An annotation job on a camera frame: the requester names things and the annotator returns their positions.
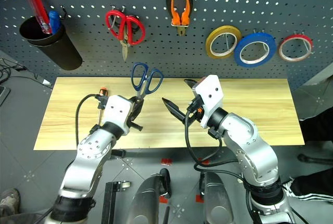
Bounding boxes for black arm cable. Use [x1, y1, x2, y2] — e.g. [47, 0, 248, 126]
[75, 93, 105, 148]
[184, 96, 248, 185]

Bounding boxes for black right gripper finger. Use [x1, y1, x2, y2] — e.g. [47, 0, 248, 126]
[184, 78, 201, 92]
[161, 97, 187, 126]

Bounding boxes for grey flat device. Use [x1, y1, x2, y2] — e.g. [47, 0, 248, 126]
[0, 85, 11, 107]

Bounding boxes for yellow tape roll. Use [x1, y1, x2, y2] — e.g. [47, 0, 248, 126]
[205, 25, 242, 60]

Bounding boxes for red handled scissors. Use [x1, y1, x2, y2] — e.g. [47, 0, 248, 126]
[105, 9, 146, 63]

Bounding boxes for black clamp handle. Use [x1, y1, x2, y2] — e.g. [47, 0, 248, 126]
[159, 168, 172, 199]

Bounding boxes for blue handled scissors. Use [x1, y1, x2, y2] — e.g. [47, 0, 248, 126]
[131, 62, 164, 104]

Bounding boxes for red transparent screwdriver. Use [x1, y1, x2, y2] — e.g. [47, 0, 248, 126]
[25, 0, 53, 35]

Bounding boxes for black trousers white stripes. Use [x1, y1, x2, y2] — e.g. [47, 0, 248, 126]
[282, 174, 333, 203]

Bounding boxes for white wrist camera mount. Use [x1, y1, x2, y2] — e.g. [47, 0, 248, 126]
[194, 74, 225, 128]
[104, 95, 134, 135]

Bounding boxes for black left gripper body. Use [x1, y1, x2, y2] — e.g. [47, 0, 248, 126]
[127, 104, 144, 132]

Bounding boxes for metal tape hook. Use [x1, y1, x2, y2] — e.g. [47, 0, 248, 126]
[252, 28, 271, 54]
[293, 31, 314, 54]
[221, 31, 236, 54]

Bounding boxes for blue handled tool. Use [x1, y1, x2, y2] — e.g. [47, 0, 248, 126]
[48, 10, 62, 35]

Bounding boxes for black floor cable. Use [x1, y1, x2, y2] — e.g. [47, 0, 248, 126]
[0, 57, 27, 84]

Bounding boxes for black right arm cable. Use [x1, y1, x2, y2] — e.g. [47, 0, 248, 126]
[184, 96, 248, 185]

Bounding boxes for orange black screwdriver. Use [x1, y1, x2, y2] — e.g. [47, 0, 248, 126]
[96, 86, 108, 126]

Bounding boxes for blue tape roll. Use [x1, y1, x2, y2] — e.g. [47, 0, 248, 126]
[233, 33, 277, 68]

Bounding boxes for silver rounded shell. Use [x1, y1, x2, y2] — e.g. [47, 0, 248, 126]
[124, 173, 167, 224]

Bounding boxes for red tape roll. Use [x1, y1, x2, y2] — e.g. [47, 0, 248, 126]
[277, 34, 314, 63]

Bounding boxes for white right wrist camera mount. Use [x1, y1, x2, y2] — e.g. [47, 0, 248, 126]
[194, 74, 225, 128]

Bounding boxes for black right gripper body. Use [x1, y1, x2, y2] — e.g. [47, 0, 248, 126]
[185, 95, 204, 129]

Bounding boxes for grey shoe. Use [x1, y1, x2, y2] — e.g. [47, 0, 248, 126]
[0, 188, 21, 217]

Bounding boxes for dark grey pegboard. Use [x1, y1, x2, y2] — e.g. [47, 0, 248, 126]
[0, 0, 333, 92]

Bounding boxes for orange black pliers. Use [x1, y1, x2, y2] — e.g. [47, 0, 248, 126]
[165, 0, 194, 38]

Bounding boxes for black cup holder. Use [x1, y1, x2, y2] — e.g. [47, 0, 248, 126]
[19, 15, 84, 71]

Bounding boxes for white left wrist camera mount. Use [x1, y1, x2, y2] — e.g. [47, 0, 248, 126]
[104, 95, 134, 135]

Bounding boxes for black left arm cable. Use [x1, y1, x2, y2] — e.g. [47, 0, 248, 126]
[75, 93, 105, 148]

